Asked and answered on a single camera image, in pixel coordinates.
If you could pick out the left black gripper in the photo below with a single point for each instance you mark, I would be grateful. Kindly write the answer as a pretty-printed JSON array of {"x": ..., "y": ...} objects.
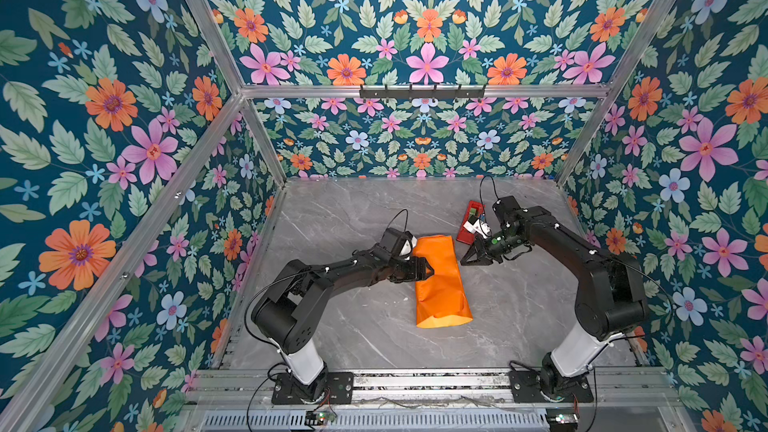
[{"x": 416, "y": 276}]

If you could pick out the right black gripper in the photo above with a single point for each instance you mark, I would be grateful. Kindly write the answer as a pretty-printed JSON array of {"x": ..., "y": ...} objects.
[{"x": 481, "y": 257}]

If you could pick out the yellow orange wrapping paper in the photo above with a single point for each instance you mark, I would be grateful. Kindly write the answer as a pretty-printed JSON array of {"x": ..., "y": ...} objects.
[{"x": 441, "y": 300}]

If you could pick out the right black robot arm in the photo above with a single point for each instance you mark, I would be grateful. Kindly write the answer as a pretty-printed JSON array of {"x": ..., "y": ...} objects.
[{"x": 610, "y": 300}]

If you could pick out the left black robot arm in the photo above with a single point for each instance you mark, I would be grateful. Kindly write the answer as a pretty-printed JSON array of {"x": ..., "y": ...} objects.
[{"x": 288, "y": 312}]

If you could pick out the red tape dispenser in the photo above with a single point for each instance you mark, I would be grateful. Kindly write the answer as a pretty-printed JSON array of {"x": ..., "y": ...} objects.
[{"x": 473, "y": 209}]

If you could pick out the right small circuit board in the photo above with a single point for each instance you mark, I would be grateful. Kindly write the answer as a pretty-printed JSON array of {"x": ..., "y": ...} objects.
[{"x": 563, "y": 422}]

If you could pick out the small circuit board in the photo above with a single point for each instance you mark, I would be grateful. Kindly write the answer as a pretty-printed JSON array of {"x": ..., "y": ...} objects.
[
  {"x": 563, "y": 422},
  {"x": 314, "y": 419}
]

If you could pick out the left small circuit board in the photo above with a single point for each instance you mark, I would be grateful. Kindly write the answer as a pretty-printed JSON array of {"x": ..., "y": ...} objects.
[{"x": 314, "y": 419}]

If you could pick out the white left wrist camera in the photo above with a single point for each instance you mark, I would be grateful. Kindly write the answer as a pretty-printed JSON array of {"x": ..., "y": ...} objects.
[{"x": 408, "y": 247}]

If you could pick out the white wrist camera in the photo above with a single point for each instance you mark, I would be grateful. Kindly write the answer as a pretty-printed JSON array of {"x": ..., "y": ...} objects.
[
  {"x": 408, "y": 247},
  {"x": 478, "y": 227}
]

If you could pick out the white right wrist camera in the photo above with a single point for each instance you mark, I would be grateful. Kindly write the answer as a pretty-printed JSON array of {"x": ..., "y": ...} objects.
[{"x": 478, "y": 227}]

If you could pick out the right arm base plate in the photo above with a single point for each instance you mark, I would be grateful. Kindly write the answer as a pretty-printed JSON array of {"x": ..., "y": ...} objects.
[{"x": 530, "y": 386}]

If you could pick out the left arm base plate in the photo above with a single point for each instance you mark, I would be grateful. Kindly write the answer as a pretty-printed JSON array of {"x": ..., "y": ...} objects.
[{"x": 330, "y": 387}]

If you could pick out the white slotted cable duct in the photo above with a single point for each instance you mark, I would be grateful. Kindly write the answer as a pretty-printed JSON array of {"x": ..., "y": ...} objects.
[{"x": 378, "y": 420}]

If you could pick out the black hook rail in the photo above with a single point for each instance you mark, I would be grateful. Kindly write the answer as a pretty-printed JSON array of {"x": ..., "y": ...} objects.
[{"x": 409, "y": 92}]

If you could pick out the aluminium mounting rail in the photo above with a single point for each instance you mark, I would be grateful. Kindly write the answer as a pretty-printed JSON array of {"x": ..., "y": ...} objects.
[{"x": 497, "y": 387}]

